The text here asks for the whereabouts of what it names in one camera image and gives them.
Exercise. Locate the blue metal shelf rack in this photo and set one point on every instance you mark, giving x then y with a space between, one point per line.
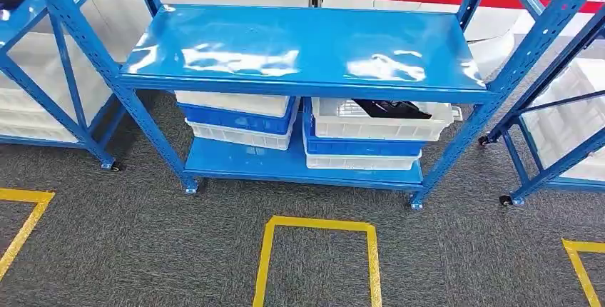
19 16
553 163
302 44

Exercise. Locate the yellow floor tape square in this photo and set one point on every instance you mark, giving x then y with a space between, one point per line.
23 229

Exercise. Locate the black plastic tray panel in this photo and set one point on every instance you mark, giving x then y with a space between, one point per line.
392 109

